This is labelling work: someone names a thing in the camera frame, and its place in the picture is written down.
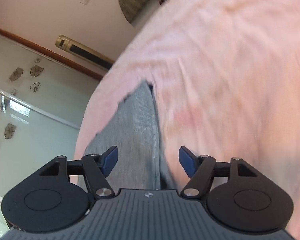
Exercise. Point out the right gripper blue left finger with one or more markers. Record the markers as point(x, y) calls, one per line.
point(96, 169)

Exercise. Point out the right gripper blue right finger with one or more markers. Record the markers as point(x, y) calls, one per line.
point(199, 169)

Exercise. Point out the grey navy knit sweater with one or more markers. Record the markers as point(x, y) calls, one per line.
point(134, 130)

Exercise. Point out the glass wardrobe sliding door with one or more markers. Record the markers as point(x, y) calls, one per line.
point(42, 103)

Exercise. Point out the pink bed sheet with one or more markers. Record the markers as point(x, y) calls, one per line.
point(226, 76)

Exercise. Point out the gold tower fan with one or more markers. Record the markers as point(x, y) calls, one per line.
point(79, 50)

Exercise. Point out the brown wooden door frame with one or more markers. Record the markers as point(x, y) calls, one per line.
point(52, 55)

